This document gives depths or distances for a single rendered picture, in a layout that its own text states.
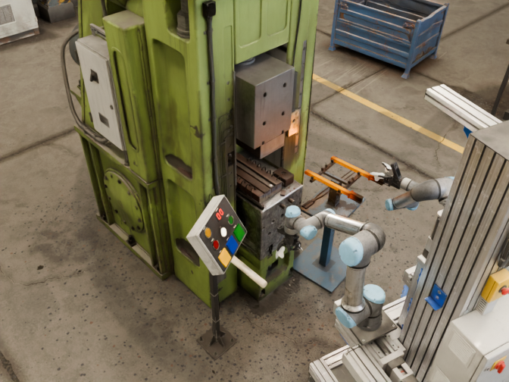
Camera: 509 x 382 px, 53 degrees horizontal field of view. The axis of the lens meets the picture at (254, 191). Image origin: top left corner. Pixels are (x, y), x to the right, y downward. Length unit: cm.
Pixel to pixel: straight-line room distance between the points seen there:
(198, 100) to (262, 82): 34
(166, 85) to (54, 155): 266
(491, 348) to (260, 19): 186
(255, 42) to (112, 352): 222
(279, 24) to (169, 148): 99
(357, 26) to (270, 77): 422
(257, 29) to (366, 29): 415
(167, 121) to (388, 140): 299
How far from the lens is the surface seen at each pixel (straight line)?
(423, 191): 301
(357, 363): 279
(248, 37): 274
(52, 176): 517
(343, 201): 368
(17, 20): 785
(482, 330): 244
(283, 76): 282
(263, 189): 320
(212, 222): 273
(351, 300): 251
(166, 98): 301
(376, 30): 677
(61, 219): 469
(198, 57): 254
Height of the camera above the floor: 308
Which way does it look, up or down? 41 degrees down
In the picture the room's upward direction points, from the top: 1 degrees clockwise
